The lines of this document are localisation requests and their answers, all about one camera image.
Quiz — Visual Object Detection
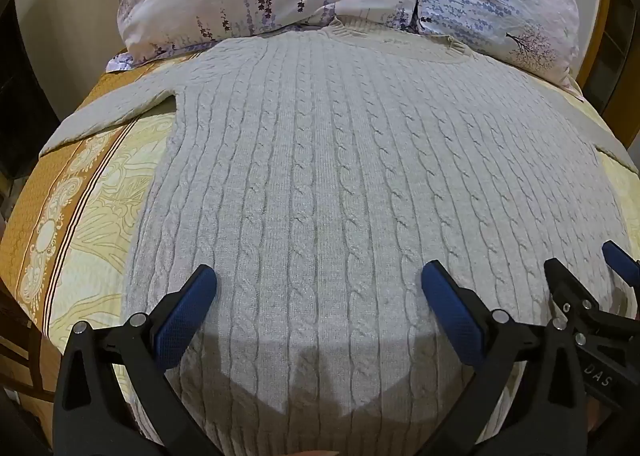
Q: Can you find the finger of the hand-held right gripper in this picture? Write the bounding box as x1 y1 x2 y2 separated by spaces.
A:
544 258 640 353
602 240 640 287

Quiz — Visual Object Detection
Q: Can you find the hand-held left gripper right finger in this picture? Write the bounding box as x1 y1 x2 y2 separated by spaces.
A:
421 260 589 456

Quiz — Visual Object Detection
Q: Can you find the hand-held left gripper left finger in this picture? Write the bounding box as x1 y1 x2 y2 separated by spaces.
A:
52 263 218 456

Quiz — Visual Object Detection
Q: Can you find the cream cable-knit sweater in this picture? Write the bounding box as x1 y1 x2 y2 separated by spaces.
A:
39 18 632 456

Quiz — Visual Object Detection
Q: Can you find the yellow patterned bedspread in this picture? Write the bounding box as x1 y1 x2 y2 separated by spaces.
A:
0 48 640 456

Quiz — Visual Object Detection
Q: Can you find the wooden shelf unit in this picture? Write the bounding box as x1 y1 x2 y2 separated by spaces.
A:
572 0 640 157

